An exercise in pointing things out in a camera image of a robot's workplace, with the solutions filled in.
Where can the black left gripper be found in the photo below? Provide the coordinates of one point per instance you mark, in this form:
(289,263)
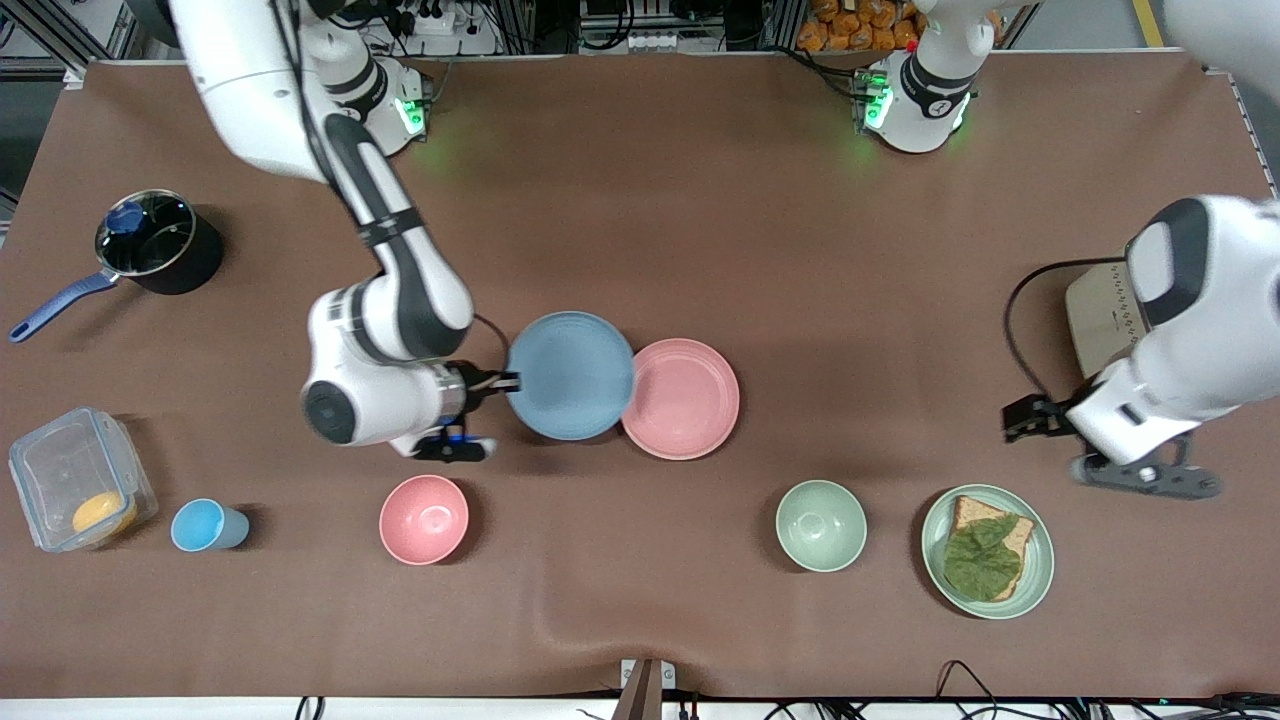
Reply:
(1046,418)

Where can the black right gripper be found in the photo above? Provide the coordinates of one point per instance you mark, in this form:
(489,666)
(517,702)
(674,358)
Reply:
(480,389)

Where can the blue plate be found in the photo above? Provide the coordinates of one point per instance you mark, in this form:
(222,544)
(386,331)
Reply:
(572,376)

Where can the pink plate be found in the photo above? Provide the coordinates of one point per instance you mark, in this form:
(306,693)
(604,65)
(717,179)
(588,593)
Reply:
(690,400)

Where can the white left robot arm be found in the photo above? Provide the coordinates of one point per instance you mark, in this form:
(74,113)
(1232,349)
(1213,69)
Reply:
(1200,330)

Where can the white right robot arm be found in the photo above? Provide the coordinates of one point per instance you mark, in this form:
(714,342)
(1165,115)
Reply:
(400,290)

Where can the brown bread slice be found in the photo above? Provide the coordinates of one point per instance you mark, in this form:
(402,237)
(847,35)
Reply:
(975,512)

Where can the silver toaster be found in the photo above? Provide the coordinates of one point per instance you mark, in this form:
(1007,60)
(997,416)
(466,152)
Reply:
(1100,320)

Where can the green lettuce leaf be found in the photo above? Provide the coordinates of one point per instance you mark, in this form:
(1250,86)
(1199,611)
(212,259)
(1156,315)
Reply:
(982,565)

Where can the green plate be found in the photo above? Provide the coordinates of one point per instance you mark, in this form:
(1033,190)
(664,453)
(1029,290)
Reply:
(1040,570)

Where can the pink bowl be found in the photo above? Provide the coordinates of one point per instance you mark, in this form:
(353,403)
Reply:
(424,520)

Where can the green bowl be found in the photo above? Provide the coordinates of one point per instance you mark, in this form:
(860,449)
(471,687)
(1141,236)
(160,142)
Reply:
(821,526)

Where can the blue cup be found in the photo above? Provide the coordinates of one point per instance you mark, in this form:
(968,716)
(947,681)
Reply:
(205,526)

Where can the white power strip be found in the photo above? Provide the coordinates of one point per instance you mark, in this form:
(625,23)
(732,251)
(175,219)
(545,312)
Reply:
(435,20)

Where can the glass lid with blue knob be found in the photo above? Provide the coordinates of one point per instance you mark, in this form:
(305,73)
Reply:
(150,235)

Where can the yellow round food piece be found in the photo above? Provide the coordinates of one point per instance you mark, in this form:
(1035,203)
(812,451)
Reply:
(103,513)

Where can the bag of orange bread rolls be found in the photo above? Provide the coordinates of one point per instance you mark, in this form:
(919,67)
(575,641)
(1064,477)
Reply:
(860,25)

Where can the clear plastic container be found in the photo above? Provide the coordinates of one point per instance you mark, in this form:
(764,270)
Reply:
(60,470)

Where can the metal table edge bracket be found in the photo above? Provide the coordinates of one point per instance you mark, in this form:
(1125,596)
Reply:
(645,685)

